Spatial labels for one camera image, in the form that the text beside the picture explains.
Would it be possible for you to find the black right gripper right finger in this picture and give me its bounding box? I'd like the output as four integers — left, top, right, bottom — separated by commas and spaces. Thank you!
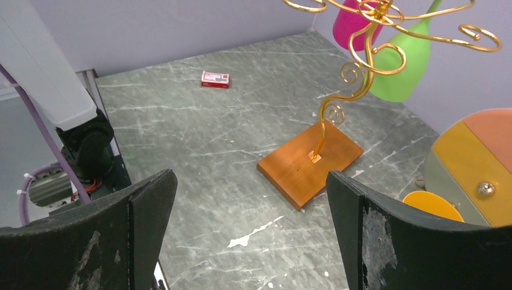
325, 171, 511, 289

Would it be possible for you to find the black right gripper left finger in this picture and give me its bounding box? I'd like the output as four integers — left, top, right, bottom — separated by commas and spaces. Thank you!
1, 169, 178, 289

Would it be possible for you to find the green plastic wine glass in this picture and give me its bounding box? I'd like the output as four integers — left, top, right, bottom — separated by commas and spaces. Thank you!
370, 18, 431, 102

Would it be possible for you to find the magenta plastic wine glass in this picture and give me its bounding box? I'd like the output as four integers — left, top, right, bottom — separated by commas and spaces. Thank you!
332, 0, 383, 51

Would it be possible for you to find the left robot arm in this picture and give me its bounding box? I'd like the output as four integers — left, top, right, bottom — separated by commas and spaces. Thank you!
1, 1, 131, 203

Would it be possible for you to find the round pastel drawer cabinet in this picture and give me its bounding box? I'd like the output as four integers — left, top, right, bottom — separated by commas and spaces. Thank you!
423, 108, 511, 227

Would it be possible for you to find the small red white box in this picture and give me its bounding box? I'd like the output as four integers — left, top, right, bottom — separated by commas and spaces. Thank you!
200, 71, 231, 89

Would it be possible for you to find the gold wire wine glass rack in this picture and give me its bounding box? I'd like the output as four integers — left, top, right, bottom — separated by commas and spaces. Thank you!
257, 1, 503, 210

